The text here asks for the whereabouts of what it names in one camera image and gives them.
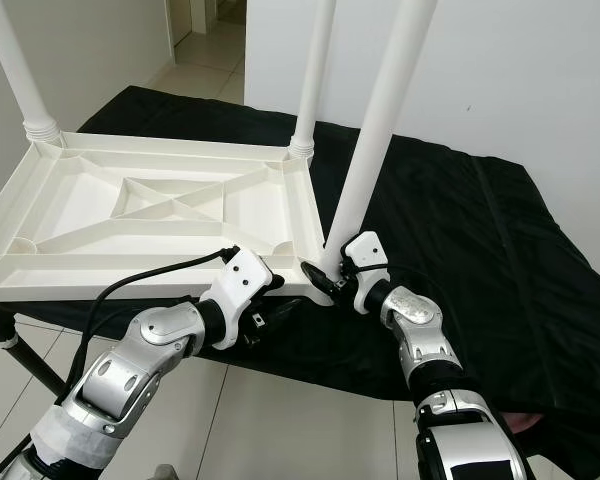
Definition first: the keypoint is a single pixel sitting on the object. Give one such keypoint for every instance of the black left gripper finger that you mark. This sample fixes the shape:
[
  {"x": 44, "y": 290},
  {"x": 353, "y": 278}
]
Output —
[
  {"x": 282, "y": 311},
  {"x": 277, "y": 285}
]

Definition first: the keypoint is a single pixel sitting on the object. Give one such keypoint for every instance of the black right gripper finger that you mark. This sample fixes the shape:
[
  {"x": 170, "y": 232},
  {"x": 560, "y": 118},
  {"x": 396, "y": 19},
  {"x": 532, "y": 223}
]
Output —
[{"x": 318, "y": 281}]

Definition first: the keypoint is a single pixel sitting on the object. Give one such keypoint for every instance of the white plastic table leg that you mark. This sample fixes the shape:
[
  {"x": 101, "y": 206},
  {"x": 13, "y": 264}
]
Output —
[
  {"x": 380, "y": 110},
  {"x": 20, "y": 60},
  {"x": 315, "y": 70}
]

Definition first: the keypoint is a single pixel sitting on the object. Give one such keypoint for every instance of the white plastic table top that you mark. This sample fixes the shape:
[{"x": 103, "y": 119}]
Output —
[{"x": 100, "y": 205}]

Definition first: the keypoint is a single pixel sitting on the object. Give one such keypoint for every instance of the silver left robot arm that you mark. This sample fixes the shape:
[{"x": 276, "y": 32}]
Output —
[{"x": 130, "y": 370}]

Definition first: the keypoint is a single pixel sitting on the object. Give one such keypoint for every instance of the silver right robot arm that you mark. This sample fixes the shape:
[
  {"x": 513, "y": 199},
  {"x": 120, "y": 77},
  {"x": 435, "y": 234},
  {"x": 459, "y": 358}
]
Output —
[{"x": 420, "y": 335}]

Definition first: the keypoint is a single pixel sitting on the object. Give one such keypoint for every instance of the black cloth table cover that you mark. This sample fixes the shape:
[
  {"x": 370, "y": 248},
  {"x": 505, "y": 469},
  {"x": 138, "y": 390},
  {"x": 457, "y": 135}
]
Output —
[{"x": 520, "y": 280}]

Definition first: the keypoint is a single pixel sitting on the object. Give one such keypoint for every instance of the grey left robot foot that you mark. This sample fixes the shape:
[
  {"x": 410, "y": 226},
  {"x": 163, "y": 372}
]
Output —
[{"x": 165, "y": 472}]

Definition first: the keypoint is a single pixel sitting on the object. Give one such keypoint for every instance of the black metal table leg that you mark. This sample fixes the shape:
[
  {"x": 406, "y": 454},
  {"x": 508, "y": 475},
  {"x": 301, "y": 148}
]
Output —
[{"x": 32, "y": 365}]

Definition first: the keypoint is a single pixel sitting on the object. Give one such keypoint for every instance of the pink cushion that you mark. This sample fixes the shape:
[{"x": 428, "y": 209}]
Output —
[{"x": 530, "y": 425}]

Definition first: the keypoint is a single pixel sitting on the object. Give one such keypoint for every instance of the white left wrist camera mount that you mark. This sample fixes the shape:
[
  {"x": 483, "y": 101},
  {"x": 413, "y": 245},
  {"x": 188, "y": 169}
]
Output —
[{"x": 245, "y": 280}]

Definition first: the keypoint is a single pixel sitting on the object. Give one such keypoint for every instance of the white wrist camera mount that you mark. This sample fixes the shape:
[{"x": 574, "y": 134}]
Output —
[
  {"x": 365, "y": 252},
  {"x": 245, "y": 280}
]

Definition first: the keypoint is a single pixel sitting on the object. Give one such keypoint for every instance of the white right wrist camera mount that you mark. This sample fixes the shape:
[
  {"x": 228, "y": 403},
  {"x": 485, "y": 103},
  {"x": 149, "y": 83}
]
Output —
[{"x": 365, "y": 252}]

